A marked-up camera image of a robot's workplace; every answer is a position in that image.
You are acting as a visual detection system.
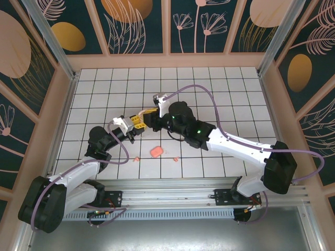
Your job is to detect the grey metal sheet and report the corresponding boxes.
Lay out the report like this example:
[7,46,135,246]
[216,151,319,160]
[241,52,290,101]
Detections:
[26,206,312,251]

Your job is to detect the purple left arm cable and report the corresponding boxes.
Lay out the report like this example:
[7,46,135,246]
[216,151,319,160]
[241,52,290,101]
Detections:
[30,122,130,232]

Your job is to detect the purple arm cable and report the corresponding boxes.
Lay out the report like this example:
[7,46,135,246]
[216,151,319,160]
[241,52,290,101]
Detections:
[164,85,325,225]
[30,122,130,232]

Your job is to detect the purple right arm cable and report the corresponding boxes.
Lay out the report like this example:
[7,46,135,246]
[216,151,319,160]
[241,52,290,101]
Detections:
[164,85,325,225]

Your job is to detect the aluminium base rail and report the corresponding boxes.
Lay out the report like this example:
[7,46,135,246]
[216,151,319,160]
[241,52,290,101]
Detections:
[75,178,311,211]

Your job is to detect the grey slotted cable duct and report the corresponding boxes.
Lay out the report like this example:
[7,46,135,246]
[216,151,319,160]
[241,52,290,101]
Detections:
[61,209,236,221]

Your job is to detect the aluminium corner post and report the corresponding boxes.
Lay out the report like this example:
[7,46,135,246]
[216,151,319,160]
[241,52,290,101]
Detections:
[20,0,80,81]
[256,0,308,76]

